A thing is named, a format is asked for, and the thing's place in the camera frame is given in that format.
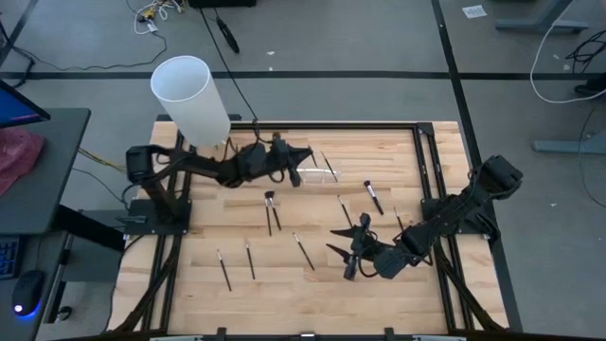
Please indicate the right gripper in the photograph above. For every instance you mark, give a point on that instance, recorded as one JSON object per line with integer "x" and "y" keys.
{"x": 362, "y": 237}

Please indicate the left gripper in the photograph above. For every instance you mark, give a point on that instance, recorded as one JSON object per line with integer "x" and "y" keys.
{"x": 282, "y": 151}

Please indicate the black fan makeup brush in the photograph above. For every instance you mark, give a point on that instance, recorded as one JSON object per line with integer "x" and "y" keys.
{"x": 269, "y": 194}

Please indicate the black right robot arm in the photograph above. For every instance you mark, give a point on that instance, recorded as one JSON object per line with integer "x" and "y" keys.
{"x": 450, "y": 213}

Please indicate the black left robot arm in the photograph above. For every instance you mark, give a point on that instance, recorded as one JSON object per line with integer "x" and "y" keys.
{"x": 189, "y": 163}

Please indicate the clear acrylic organizer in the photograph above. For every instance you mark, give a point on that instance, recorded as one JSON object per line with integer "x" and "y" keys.
{"x": 312, "y": 176}

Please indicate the black table clamp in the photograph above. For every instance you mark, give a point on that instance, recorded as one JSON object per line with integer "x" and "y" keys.
{"x": 221, "y": 333}
{"x": 389, "y": 333}

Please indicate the white shade wooden base lamp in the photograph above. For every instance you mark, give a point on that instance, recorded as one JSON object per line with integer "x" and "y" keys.
{"x": 189, "y": 95}

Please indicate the black marker-shaped tool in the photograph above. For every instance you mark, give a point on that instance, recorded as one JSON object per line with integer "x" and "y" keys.
{"x": 229, "y": 39}

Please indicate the black box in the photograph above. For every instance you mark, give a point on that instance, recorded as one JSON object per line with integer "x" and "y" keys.
{"x": 222, "y": 3}

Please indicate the white paper tag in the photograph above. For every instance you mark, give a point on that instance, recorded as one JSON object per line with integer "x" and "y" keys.
{"x": 474, "y": 11}

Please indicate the grey desk foot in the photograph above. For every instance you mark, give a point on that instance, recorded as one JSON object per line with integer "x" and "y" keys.
{"x": 540, "y": 24}
{"x": 568, "y": 146}

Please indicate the black side desk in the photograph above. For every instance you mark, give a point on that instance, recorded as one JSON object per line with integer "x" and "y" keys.
{"x": 52, "y": 166}

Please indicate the pink cloth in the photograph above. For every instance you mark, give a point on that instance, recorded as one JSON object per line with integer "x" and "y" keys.
{"x": 19, "y": 156}

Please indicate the black caster wheel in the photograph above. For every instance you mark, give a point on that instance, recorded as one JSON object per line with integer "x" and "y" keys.
{"x": 64, "y": 313}

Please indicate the computer monitor blue screen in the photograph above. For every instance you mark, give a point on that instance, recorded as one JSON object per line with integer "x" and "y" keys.
{"x": 14, "y": 106}

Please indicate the black computer mouse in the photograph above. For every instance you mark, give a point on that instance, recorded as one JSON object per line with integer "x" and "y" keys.
{"x": 28, "y": 289}

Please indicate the black keyboard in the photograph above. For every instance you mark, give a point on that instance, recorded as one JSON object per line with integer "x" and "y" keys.
{"x": 7, "y": 258}

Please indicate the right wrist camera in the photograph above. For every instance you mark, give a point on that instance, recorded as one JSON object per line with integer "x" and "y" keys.
{"x": 373, "y": 251}

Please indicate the black aluminium table frame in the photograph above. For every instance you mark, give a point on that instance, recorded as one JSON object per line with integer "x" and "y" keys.
{"x": 379, "y": 126}

